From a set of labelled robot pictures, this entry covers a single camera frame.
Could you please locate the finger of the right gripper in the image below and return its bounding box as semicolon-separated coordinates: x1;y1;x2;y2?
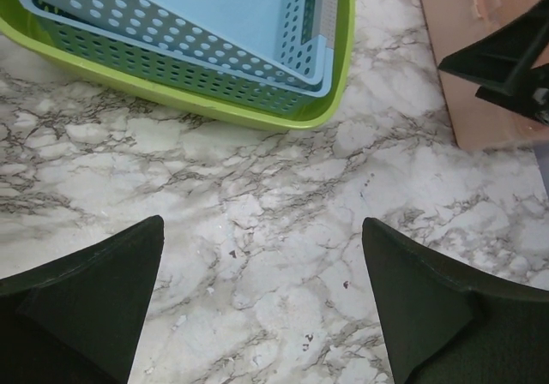
438;0;548;121

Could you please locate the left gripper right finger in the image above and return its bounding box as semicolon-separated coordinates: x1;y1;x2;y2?
362;218;548;383

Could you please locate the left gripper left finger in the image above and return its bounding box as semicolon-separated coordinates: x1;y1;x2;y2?
1;215;164;383

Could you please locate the pink translucent lidded box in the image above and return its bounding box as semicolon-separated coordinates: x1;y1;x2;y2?
421;0;548;150

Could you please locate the large blue perforated basket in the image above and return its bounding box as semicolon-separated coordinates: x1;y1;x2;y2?
20;0;338;95

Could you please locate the small blue perforated basket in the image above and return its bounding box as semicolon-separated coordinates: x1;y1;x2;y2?
18;0;332;115

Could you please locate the green plastic tray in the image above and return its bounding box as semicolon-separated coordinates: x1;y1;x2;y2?
1;0;355;131

